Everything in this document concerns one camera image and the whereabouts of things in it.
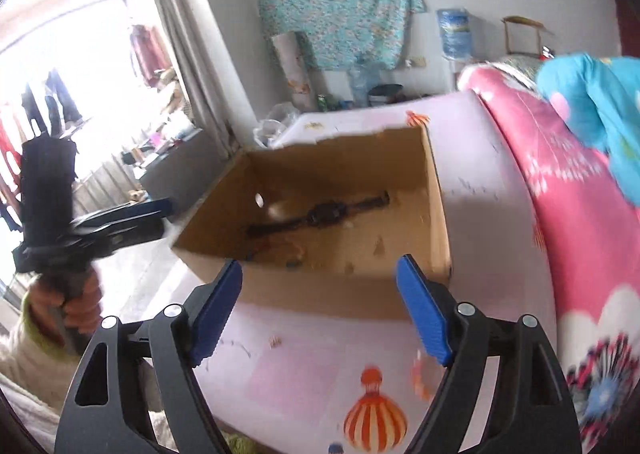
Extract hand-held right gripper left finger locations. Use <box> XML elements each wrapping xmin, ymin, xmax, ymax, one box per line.
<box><xmin>54</xmin><ymin>259</ymin><xmax>244</xmax><ymax>454</ymax></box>

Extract pink floral quilt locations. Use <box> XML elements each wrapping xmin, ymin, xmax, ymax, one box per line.
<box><xmin>457</xmin><ymin>58</ymin><xmax>640</xmax><ymax>454</ymax></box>

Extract dark low cabinet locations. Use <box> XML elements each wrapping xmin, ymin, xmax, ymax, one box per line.
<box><xmin>137</xmin><ymin>129</ymin><xmax>216</xmax><ymax>215</ymax></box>

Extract person's left hand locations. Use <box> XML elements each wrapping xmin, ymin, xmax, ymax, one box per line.
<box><xmin>27</xmin><ymin>266</ymin><xmax>103</xmax><ymax>335</ymax></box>

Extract white paper roll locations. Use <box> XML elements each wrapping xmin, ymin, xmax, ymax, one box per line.
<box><xmin>271</xmin><ymin>32</ymin><xmax>312</xmax><ymax>113</ymax></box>

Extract dark basin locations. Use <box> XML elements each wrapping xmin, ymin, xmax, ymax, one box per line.
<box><xmin>367</xmin><ymin>84</ymin><xmax>403</xmax><ymax>107</ymax></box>

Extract dark wooden wardrobe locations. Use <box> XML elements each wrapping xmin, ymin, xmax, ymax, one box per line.
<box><xmin>612</xmin><ymin>0</ymin><xmax>640</xmax><ymax>59</ymax></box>

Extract wooden chair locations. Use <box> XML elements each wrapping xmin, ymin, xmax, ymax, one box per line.
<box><xmin>502</xmin><ymin>15</ymin><xmax>556</xmax><ymax>57</ymax></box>

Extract white plastic bag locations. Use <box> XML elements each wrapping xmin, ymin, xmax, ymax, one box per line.
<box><xmin>252</xmin><ymin>101</ymin><xmax>301</xmax><ymax>149</ymax></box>

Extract clear plastic bottle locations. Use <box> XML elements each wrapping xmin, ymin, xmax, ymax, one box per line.
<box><xmin>350</xmin><ymin>64</ymin><xmax>381</xmax><ymax>107</ymax></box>

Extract grey curtain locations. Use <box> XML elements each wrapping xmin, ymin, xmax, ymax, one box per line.
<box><xmin>137</xmin><ymin>0</ymin><xmax>233</xmax><ymax>155</ymax></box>

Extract blue water jug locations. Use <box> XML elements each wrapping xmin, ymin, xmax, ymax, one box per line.
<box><xmin>436</xmin><ymin>8</ymin><xmax>475</xmax><ymax>60</ymax></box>

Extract person's left forearm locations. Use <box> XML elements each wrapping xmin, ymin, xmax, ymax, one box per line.
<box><xmin>0</xmin><ymin>291</ymin><xmax>88</xmax><ymax>405</ymax></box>

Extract hanging dark clothes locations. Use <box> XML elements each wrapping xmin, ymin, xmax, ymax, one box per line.
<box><xmin>20</xmin><ymin>68</ymin><xmax>83</xmax><ymax>135</ymax></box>

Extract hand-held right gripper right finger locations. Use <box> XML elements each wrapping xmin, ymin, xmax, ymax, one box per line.
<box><xmin>395</xmin><ymin>255</ymin><xmax>583</xmax><ymax>454</ymax></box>

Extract blue patterned quilt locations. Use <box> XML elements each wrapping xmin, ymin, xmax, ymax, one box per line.
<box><xmin>536</xmin><ymin>52</ymin><xmax>640</xmax><ymax>207</ymax></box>

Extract pink strap digital watch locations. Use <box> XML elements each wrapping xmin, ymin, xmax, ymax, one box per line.
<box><xmin>247</xmin><ymin>190</ymin><xmax>391</xmax><ymax>237</ymax></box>

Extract brown cardboard box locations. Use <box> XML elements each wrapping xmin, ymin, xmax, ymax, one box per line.
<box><xmin>170</xmin><ymin>124</ymin><xmax>453</xmax><ymax>322</ymax></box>

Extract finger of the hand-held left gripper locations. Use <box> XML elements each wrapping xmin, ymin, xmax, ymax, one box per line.
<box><xmin>72</xmin><ymin>199</ymin><xmax>173</xmax><ymax>231</ymax></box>
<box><xmin>95</xmin><ymin>218</ymin><xmax>167</xmax><ymax>259</ymax></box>

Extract hanging brown coat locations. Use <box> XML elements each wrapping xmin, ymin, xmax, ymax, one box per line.
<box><xmin>129</xmin><ymin>24</ymin><xmax>173</xmax><ymax>89</ymax></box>

